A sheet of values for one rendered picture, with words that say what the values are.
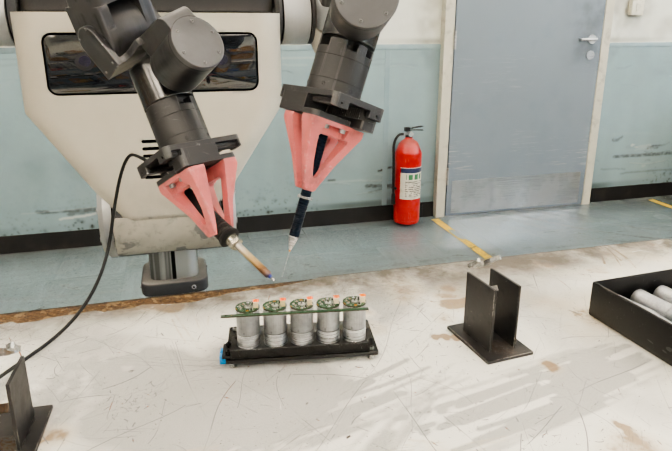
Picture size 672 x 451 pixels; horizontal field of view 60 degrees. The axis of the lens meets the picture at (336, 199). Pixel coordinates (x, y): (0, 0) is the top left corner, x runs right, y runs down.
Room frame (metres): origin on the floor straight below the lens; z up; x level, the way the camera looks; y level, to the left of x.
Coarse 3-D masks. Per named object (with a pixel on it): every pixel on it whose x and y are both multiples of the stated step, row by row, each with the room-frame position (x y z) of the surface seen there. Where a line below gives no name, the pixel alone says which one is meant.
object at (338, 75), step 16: (320, 48) 0.60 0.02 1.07; (336, 48) 0.59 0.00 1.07; (320, 64) 0.59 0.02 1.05; (336, 64) 0.59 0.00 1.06; (352, 64) 0.59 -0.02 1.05; (368, 64) 0.60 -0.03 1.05; (320, 80) 0.59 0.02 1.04; (336, 80) 0.58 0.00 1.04; (352, 80) 0.59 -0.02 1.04; (320, 96) 0.57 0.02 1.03; (336, 96) 0.55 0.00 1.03; (352, 96) 0.59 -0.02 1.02; (336, 112) 0.60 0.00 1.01; (368, 112) 0.57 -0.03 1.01
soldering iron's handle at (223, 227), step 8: (184, 192) 0.64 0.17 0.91; (192, 192) 0.64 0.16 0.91; (192, 200) 0.63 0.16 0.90; (200, 208) 0.62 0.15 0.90; (216, 216) 0.61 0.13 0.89; (216, 224) 0.60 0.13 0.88; (224, 224) 0.61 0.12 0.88; (224, 232) 0.59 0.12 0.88; (232, 232) 0.60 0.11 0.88; (224, 240) 0.59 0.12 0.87
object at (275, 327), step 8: (272, 304) 0.55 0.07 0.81; (264, 312) 0.55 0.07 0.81; (264, 320) 0.55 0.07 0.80; (272, 320) 0.54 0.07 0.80; (280, 320) 0.54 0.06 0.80; (264, 328) 0.55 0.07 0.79; (272, 328) 0.54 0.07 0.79; (280, 328) 0.54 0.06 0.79; (264, 336) 0.55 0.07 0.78; (272, 336) 0.54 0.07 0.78; (280, 336) 0.54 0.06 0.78; (272, 344) 0.54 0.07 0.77; (280, 344) 0.54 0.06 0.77
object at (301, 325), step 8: (304, 304) 0.56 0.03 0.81; (296, 320) 0.55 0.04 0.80; (304, 320) 0.54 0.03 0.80; (312, 320) 0.55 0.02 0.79; (296, 328) 0.55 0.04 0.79; (304, 328) 0.55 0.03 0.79; (312, 328) 0.55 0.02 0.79; (296, 336) 0.55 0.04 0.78; (304, 336) 0.54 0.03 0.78; (312, 336) 0.55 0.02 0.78; (296, 344) 0.55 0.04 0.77; (304, 344) 0.55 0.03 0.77
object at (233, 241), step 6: (234, 234) 0.60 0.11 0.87; (228, 240) 0.59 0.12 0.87; (234, 240) 0.59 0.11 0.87; (240, 240) 0.60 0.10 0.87; (234, 246) 0.59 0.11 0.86; (240, 246) 0.59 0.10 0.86; (240, 252) 0.59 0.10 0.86; (246, 252) 0.58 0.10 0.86; (246, 258) 0.58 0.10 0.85; (252, 258) 0.58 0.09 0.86; (252, 264) 0.57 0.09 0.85; (258, 264) 0.57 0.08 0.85; (258, 270) 0.57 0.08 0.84; (264, 270) 0.57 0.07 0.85
